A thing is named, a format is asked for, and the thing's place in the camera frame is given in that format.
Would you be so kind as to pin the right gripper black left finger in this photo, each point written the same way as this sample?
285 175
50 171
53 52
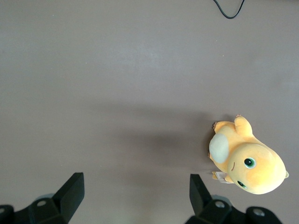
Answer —
65 200

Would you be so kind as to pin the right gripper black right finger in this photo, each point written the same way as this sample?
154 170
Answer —
201 203

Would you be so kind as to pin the yellow plush toy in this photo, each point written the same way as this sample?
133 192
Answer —
257 168

